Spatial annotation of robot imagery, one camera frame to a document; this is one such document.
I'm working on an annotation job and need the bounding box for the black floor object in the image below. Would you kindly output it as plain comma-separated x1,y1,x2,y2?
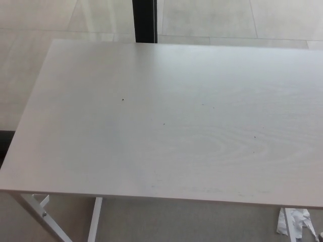
0,130,15,164

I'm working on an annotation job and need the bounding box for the black vertical window post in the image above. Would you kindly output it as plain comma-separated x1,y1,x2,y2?
132,0,158,44

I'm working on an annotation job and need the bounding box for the crumpled white paper scrap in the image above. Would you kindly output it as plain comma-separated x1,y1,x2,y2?
276,207,320,242

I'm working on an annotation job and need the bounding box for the white slanted table leg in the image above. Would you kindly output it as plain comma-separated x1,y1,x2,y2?
15,193,74,242

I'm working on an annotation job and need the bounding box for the white straight table leg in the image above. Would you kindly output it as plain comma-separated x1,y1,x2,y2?
87,197,103,242
282,207,299,242

